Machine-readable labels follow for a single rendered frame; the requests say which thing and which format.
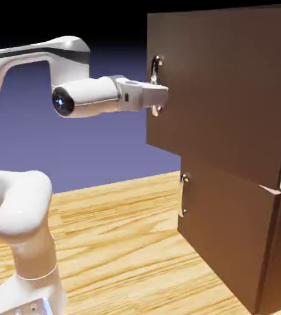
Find straight silver door handle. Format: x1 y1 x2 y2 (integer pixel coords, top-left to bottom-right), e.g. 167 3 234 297
178 172 191 218

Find small brown cabinet door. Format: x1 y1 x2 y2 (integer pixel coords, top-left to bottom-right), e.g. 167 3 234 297
177 155 281 314

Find curved silver door handle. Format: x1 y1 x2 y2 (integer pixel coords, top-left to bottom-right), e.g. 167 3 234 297
149 54 165 118

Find large brown cabinet door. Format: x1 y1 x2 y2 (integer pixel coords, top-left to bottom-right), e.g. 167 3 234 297
146 4 281 191

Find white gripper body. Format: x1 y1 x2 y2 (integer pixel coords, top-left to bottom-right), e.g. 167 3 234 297
141 82 169 108

